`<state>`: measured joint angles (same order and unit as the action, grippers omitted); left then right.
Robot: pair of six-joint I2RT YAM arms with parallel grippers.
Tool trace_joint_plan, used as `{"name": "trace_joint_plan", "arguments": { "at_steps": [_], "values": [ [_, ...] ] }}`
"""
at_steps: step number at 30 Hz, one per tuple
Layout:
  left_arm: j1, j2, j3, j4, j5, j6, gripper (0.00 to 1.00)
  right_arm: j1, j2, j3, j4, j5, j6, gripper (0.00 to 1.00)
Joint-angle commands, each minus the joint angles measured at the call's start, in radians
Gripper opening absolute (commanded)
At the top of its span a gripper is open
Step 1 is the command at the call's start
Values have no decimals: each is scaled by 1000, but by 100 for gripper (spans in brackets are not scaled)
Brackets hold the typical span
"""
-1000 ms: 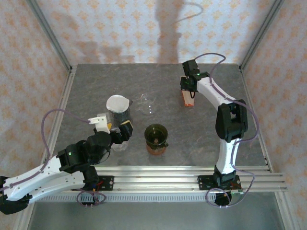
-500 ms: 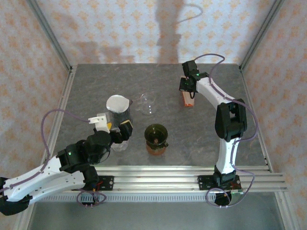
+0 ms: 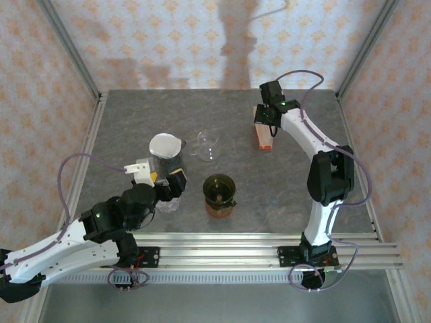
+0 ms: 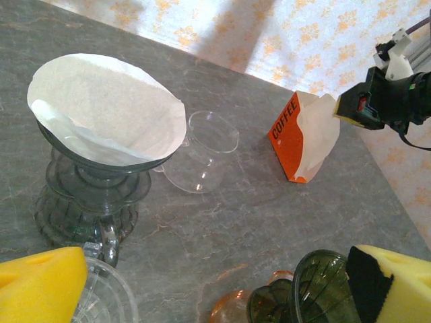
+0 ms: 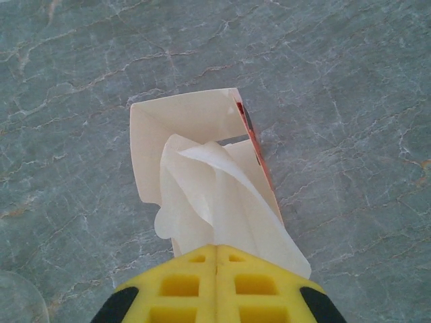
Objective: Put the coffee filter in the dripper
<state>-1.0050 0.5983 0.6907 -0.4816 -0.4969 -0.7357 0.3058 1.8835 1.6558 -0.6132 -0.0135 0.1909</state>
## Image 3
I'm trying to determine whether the clear transparent dripper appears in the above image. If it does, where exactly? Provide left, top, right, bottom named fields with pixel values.
left=155, top=196, right=181, bottom=215

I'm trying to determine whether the white orange filter pack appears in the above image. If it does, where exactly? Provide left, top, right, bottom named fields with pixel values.
left=252, top=121, right=274, bottom=151

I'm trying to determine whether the grey transparent dripper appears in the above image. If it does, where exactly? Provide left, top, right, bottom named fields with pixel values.
left=148, top=133, right=188, bottom=164

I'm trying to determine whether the white paper coffee filter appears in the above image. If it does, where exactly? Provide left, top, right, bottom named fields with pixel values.
left=150, top=133, right=181, bottom=159

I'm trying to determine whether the dark green transparent dripper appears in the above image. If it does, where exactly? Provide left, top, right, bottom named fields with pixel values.
left=202, top=173, right=238, bottom=208

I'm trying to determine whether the clear transparent carafe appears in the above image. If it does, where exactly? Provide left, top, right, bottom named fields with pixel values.
left=190, top=130, right=222, bottom=162

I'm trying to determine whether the orange transparent carafe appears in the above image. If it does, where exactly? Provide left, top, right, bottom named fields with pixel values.
left=205, top=201, right=233, bottom=219

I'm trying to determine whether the wide aluminium extrusion beam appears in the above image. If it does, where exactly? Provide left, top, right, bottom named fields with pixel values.
left=42, top=241, right=404, bottom=271

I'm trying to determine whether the narrow aluminium extrusion rail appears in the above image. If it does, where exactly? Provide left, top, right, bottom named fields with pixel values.
left=62, top=231, right=384, bottom=242

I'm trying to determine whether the aluminium table edge rail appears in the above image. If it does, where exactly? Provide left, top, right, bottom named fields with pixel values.
left=335, top=94, right=385, bottom=243
left=53, top=91, right=109, bottom=244

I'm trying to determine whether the white slotted cable duct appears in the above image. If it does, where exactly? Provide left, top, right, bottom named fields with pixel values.
left=94, top=271, right=306, bottom=285

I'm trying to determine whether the aluminium frame post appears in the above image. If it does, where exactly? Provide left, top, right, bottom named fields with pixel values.
left=36, top=0, right=104, bottom=102
left=336, top=0, right=402, bottom=100

